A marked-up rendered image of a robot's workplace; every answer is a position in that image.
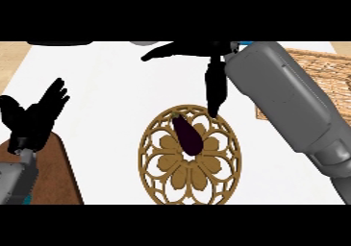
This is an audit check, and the black flat object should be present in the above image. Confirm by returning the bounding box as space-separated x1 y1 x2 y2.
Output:
25 40 95 47

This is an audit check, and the grey round object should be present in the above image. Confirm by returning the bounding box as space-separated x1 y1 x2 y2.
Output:
127 40 160 47

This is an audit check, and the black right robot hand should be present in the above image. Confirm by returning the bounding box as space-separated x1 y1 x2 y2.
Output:
139 40 240 119

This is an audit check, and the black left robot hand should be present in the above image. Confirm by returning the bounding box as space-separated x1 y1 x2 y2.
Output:
0 77 71 156

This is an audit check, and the brown wooden cutting board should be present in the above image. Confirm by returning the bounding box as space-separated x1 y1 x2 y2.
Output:
0 132 86 206

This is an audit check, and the dark purple eggplant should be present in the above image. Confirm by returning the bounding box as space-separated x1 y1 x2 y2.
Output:
170 112 204 158

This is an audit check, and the gold openwork oval placemat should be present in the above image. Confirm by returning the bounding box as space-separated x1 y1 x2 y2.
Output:
136 104 243 206

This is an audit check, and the wicker basket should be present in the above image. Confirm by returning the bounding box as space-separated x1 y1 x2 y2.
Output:
255 47 351 133

